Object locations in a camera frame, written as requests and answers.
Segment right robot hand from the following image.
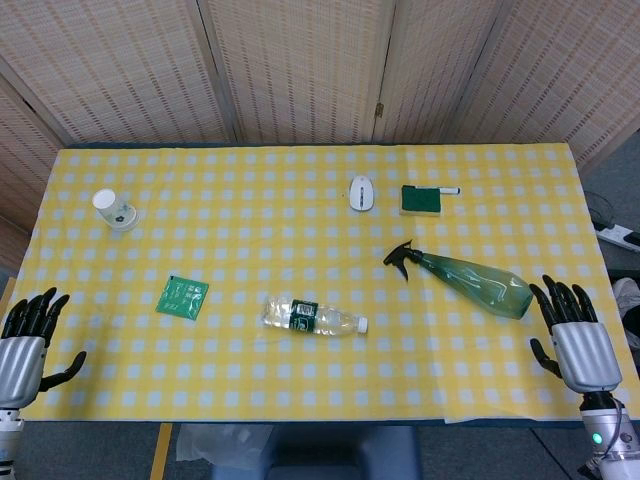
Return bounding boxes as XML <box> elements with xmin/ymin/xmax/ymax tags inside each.
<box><xmin>528</xmin><ymin>274</ymin><xmax>624</xmax><ymax>395</ymax></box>

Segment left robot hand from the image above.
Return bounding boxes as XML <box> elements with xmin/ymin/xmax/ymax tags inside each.
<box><xmin>0</xmin><ymin>287</ymin><xmax>88</xmax><ymax>410</ymax></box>

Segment green spray bottle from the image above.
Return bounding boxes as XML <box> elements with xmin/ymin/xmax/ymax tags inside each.
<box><xmin>383</xmin><ymin>238</ymin><xmax>535</xmax><ymax>320</ymax></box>

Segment clear plastic water bottle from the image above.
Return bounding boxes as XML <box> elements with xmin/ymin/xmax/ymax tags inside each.
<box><xmin>261</xmin><ymin>295</ymin><xmax>370</xmax><ymax>338</ymax></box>

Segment white power strip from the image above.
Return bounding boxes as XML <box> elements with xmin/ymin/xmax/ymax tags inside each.
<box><xmin>593</xmin><ymin>222</ymin><xmax>640</xmax><ymax>247</ymax></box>

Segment green tea sachet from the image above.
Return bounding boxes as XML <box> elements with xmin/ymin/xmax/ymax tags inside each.
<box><xmin>155</xmin><ymin>274</ymin><xmax>210</xmax><ymax>320</ymax></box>

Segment stacked white paper cups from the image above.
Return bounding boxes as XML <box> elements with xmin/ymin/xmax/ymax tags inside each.
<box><xmin>91</xmin><ymin>188</ymin><xmax>138</xmax><ymax>233</ymax></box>

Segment clear plastic bag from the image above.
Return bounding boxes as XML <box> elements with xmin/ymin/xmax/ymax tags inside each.
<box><xmin>174</xmin><ymin>423</ymin><xmax>274</xmax><ymax>471</ymax></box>

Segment green and yellow sponge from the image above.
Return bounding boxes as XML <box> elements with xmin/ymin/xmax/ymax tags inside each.
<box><xmin>399</xmin><ymin>184</ymin><xmax>443</xmax><ymax>218</ymax></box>

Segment white computer mouse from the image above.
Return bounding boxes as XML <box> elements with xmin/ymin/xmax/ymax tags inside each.
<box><xmin>348</xmin><ymin>174</ymin><xmax>376</xmax><ymax>213</ymax></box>

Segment yellow checkered tablecloth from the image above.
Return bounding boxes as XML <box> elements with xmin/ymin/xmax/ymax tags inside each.
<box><xmin>9</xmin><ymin>143</ymin><xmax>640</xmax><ymax>426</ymax></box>

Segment woven folding screen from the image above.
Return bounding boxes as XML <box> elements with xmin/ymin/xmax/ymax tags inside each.
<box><xmin>0</xmin><ymin>0</ymin><xmax>640</xmax><ymax>231</ymax></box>

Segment black cable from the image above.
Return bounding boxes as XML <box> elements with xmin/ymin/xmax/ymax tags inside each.
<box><xmin>585</xmin><ymin>189</ymin><xmax>617</xmax><ymax>229</ymax></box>

